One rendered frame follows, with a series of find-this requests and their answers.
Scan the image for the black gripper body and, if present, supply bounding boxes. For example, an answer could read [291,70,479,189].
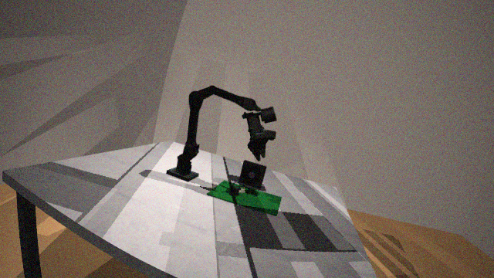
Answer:
[247,124,270,148]

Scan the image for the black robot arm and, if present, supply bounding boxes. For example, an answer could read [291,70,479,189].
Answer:
[174,85,277,175]

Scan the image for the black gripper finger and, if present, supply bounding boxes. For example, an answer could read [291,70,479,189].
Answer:
[249,147,260,161]
[254,139,269,158]

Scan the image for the green circuit board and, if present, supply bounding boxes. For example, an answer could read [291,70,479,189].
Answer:
[207,180,282,216]

